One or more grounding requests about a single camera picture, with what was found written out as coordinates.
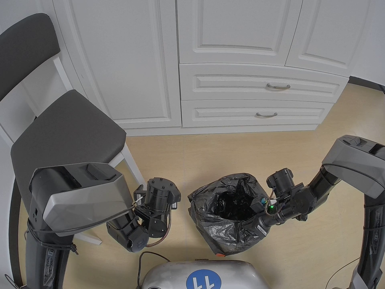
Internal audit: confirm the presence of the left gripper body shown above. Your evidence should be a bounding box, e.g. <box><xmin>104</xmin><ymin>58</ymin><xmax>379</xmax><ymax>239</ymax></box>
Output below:
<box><xmin>133</xmin><ymin>184</ymin><xmax>147</xmax><ymax>207</ymax></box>

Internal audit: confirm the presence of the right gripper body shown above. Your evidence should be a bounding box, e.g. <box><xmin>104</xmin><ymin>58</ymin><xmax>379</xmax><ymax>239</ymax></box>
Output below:
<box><xmin>255</xmin><ymin>209</ymin><xmax>289</xmax><ymax>237</ymax></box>

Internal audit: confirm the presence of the black plastic bag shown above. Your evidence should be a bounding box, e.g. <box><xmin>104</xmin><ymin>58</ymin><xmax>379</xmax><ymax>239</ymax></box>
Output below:
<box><xmin>187</xmin><ymin>172</ymin><xmax>270</xmax><ymax>257</ymax></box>

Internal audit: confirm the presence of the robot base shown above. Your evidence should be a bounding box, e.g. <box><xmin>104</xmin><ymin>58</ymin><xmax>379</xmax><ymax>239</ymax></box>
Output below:
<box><xmin>141</xmin><ymin>259</ymin><xmax>269</xmax><ymax>289</ymax></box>

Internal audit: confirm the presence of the grey padded white chair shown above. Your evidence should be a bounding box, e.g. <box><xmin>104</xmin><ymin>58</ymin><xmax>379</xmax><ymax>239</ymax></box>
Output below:
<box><xmin>0</xmin><ymin>13</ymin><xmax>151</xmax><ymax>246</ymax></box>

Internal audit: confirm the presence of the white wardrobe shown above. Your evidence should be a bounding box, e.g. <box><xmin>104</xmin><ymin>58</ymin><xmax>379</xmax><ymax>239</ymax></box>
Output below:
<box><xmin>34</xmin><ymin>0</ymin><xmax>373</xmax><ymax>137</ymax></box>

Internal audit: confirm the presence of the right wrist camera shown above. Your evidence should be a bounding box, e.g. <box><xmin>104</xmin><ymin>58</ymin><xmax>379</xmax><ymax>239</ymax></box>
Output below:
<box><xmin>250</xmin><ymin>197</ymin><xmax>269</xmax><ymax>214</ymax></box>

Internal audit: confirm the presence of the black cable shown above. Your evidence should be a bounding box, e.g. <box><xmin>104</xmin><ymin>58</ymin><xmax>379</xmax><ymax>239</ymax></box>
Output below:
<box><xmin>327</xmin><ymin>258</ymin><xmax>361</xmax><ymax>289</ymax></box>
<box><xmin>137</xmin><ymin>251</ymin><xmax>172</xmax><ymax>289</ymax></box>

